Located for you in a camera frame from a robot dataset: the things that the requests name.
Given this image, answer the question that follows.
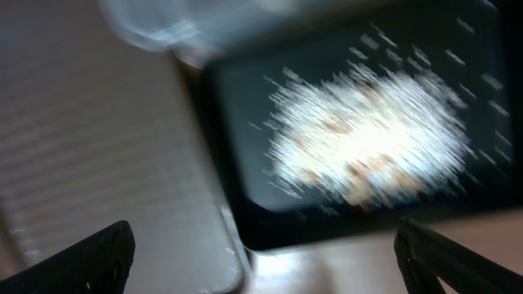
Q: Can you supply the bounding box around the clear plastic bin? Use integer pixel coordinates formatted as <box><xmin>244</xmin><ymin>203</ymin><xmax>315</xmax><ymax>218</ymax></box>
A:
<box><xmin>99</xmin><ymin>0</ymin><xmax>384</xmax><ymax>68</ymax></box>

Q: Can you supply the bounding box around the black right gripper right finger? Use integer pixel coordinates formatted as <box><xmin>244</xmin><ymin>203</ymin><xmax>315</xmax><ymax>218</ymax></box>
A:
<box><xmin>394</xmin><ymin>218</ymin><xmax>522</xmax><ymax>294</ymax></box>

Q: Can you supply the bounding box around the dark brown serving tray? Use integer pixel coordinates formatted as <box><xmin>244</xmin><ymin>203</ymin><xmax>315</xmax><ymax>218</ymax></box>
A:
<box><xmin>1</xmin><ymin>1</ymin><xmax>245</xmax><ymax>293</ymax></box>

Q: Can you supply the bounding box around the pile of cooked rice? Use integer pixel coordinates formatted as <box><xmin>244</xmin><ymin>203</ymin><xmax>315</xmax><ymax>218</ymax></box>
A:
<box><xmin>247</xmin><ymin>16</ymin><xmax>513</xmax><ymax>213</ymax></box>

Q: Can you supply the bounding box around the black waste tray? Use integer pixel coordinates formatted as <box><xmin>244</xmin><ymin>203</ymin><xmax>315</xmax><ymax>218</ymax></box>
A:
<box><xmin>194</xmin><ymin>1</ymin><xmax>522</xmax><ymax>251</ymax></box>

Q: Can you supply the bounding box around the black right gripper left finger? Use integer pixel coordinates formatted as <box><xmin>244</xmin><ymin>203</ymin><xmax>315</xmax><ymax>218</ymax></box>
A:
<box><xmin>1</xmin><ymin>220</ymin><xmax>136</xmax><ymax>294</ymax></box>

